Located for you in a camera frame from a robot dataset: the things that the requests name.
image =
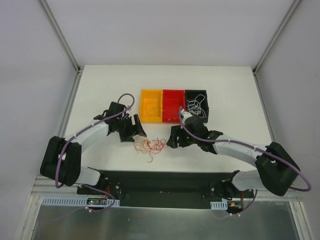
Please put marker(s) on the red plastic bin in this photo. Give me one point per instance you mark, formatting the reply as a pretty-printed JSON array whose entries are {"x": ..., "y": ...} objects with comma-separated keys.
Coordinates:
[{"x": 172, "y": 100}]

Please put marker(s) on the left aluminium table rail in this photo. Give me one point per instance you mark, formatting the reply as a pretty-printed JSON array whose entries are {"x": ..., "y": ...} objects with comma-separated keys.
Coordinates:
[{"x": 29, "y": 220}]

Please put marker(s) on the right aluminium table rail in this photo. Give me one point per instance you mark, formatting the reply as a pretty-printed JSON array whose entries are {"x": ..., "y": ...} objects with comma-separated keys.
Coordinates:
[{"x": 265, "y": 109}]

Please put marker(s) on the aluminium table rail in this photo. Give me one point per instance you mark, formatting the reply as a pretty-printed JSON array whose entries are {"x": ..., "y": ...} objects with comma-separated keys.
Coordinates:
[
  {"x": 265, "y": 109},
  {"x": 29, "y": 220}
]

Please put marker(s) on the right aluminium frame post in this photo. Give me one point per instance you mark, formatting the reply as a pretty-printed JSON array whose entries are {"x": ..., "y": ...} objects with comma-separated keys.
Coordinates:
[{"x": 277, "y": 34}]

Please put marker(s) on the right white cable duct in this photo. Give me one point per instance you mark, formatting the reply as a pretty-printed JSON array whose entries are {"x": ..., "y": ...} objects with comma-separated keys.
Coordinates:
[{"x": 219, "y": 205}]

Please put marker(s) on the white cable duct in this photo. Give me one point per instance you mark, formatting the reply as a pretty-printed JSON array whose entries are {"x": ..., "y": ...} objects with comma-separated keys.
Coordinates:
[
  {"x": 219, "y": 205},
  {"x": 68, "y": 201}
]

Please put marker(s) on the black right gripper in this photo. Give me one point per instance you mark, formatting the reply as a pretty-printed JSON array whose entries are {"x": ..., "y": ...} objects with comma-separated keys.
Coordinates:
[{"x": 181, "y": 136}]

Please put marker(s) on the left white cable duct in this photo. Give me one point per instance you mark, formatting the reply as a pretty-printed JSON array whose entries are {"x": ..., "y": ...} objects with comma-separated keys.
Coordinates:
[{"x": 68, "y": 201}]

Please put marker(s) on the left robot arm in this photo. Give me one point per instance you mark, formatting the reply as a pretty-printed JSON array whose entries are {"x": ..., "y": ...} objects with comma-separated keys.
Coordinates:
[{"x": 62, "y": 161}]

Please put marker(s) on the left aluminium frame post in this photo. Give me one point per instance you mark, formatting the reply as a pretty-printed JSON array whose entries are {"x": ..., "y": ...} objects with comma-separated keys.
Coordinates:
[{"x": 59, "y": 35}]

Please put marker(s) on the aluminium frame post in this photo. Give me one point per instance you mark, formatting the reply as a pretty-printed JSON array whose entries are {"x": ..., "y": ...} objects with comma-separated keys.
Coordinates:
[
  {"x": 277, "y": 34},
  {"x": 59, "y": 35}
]

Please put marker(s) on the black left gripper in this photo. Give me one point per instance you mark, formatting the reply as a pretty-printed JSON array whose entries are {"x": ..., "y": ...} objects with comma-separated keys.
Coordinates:
[{"x": 130, "y": 129}]

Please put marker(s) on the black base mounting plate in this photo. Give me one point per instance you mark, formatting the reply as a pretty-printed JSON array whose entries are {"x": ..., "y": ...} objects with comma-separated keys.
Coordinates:
[{"x": 150, "y": 189}]

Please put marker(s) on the yellow plastic bin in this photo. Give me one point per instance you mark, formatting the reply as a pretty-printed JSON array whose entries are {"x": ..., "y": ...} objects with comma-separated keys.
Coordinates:
[{"x": 151, "y": 106}]

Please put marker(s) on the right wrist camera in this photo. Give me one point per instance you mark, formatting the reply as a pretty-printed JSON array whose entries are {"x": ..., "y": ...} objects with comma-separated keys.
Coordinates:
[{"x": 183, "y": 115}]

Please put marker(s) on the black plastic bin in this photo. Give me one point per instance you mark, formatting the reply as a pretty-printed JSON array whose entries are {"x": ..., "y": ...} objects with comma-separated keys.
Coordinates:
[{"x": 196, "y": 102}]

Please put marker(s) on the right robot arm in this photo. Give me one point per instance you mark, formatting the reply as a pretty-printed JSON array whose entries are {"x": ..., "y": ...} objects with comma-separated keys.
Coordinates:
[{"x": 274, "y": 170}]

